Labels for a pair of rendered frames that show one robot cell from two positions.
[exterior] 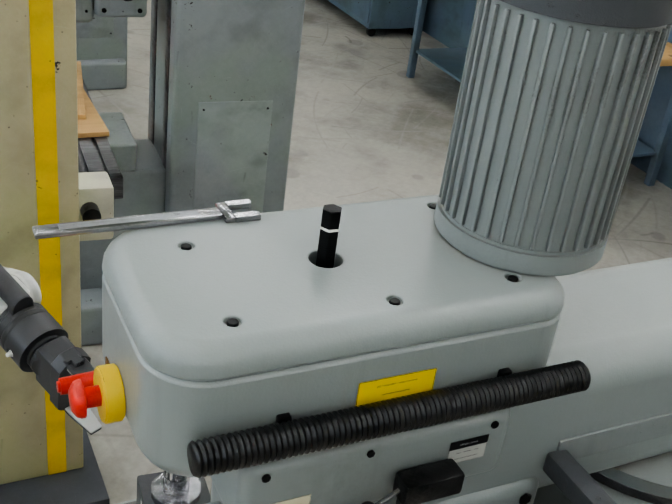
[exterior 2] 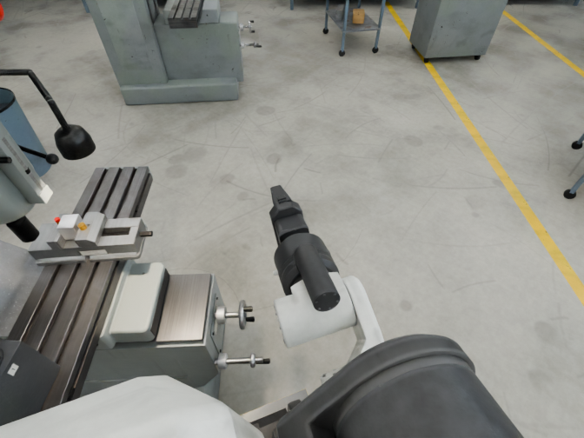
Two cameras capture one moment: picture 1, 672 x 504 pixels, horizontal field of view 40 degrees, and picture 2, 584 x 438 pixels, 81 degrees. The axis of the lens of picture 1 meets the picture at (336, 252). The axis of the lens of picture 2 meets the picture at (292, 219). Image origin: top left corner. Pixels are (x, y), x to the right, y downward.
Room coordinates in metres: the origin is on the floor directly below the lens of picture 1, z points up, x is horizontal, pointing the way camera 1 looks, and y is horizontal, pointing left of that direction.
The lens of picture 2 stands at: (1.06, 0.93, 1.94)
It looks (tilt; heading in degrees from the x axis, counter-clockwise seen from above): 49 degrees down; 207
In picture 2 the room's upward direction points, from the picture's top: straight up
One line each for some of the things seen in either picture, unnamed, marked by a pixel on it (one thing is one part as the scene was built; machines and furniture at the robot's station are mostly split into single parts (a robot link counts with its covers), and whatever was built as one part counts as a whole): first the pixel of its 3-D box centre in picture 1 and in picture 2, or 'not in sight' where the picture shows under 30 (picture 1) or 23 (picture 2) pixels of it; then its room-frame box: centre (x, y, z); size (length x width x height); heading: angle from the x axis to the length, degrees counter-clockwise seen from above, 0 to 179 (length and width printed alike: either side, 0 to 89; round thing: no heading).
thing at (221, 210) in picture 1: (149, 220); not in sight; (0.88, 0.20, 1.89); 0.24 x 0.04 x 0.01; 119
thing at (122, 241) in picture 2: not in sight; (88, 235); (0.72, -0.03, 1.02); 0.35 x 0.15 x 0.11; 122
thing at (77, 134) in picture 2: not in sight; (72, 139); (0.71, 0.21, 1.49); 0.07 x 0.07 x 0.06
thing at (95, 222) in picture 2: not in sight; (91, 228); (0.71, -0.01, 1.05); 0.12 x 0.06 x 0.04; 32
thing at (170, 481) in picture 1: (176, 477); not in sight; (1.24, 0.23, 1.19); 0.05 x 0.05 x 0.06
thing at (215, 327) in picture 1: (329, 318); not in sight; (0.87, 0.00, 1.81); 0.47 x 0.26 x 0.16; 119
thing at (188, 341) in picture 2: not in sight; (132, 339); (0.85, 0.03, 0.46); 0.80 x 0.30 x 0.60; 119
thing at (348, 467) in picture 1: (338, 405); not in sight; (0.88, -0.03, 1.68); 0.34 x 0.24 x 0.10; 119
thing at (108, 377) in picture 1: (109, 393); not in sight; (0.75, 0.21, 1.76); 0.06 x 0.02 x 0.06; 29
